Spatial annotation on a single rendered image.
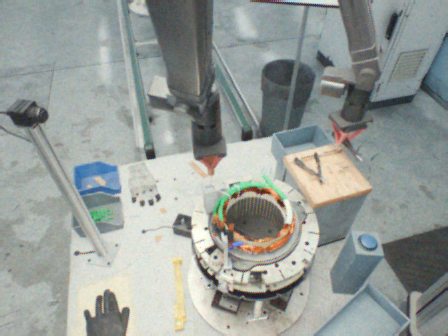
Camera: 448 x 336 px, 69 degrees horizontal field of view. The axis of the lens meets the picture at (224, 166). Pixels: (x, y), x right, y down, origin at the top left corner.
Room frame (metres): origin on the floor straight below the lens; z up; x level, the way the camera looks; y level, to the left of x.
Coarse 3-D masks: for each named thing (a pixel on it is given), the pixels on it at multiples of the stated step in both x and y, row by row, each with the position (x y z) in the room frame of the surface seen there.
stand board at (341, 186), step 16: (336, 144) 0.78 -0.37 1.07; (288, 160) 0.71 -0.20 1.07; (320, 160) 0.71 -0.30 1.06; (336, 160) 0.71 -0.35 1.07; (304, 176) 0.64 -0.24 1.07; (336, 176) 0.64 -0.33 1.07; (352, 176) 0.64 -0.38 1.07; (304, 192) 0.59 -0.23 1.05; (320, 192) 0.58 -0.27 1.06; (336, 192) 0.58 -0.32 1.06; (352, 192) 0.58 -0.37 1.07; (368, 192) 0.59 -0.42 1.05
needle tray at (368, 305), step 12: (372, 288) 0.30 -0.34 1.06; (348, 300) 0.28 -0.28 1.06; (360, 300) 0.29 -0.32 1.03; (372, 300) 0.29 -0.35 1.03; (384, 300) 0.28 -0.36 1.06; (336, 312) 0.25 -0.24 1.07; (348, 312) 0.26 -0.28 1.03; (360, 312) 0.26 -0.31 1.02; (372, 312) 0.26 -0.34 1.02; (384, 312) 0.26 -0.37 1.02; (396, 312) 0.25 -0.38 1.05; (324, 324) 0.23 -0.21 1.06; (336, 324) 0.24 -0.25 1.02; (348, 324) 0.24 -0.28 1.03; (360, 324) 0.24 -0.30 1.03; (372, 324) 0.24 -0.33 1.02; (384, 324) 0.24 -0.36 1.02; (396, 324) 0.24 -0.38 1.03
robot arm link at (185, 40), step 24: (168, 0) 0.27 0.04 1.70; (192, 0) 0.26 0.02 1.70; (168, 24) 0.30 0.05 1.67; (192, 24) 0.28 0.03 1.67; (168, 48) 0.33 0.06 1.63; (192, 48) 0.31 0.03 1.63; (168, 72) 0.37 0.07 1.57; (192, 72) 0.35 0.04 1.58; (168, 96) 0.41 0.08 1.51; (192, 96) 0.38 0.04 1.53
